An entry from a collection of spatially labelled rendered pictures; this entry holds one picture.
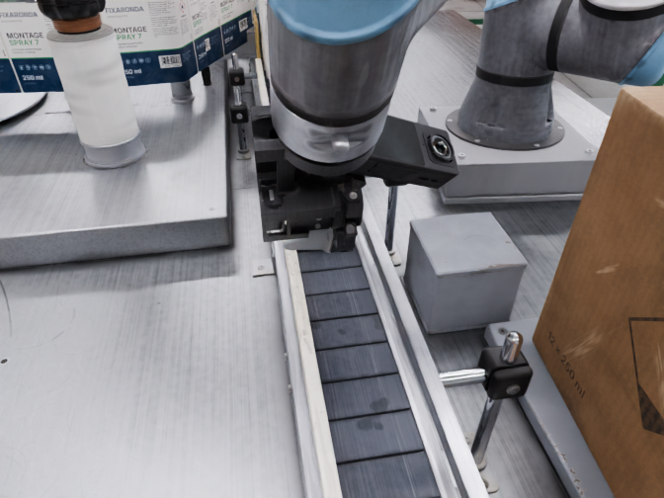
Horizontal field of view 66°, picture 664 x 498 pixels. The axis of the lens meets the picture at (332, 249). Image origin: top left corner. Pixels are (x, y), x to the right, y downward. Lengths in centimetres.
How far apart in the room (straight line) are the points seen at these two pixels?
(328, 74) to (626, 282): 27
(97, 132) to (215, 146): 17
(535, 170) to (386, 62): 57
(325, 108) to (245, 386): 33
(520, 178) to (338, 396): 47
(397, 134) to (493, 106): 46
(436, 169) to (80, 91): 54
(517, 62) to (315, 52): 59
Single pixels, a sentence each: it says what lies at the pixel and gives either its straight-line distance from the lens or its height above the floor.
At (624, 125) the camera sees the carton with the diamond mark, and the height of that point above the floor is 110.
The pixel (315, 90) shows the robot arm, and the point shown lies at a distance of 27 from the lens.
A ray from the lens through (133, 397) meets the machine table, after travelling 56.
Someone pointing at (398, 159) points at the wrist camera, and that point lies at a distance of 39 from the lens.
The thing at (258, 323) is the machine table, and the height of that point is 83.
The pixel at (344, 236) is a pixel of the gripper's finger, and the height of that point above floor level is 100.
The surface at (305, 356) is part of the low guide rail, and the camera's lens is 44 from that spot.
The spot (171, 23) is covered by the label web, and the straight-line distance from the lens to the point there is 100.
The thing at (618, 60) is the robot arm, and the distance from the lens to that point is 78.
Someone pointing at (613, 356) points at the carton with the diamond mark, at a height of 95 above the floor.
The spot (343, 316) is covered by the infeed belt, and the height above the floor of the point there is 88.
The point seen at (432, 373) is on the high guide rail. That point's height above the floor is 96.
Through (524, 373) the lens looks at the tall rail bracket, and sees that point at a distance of 39.
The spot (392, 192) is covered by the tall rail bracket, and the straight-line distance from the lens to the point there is 62.
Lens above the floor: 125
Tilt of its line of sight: 38 degrees down
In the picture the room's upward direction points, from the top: straight up
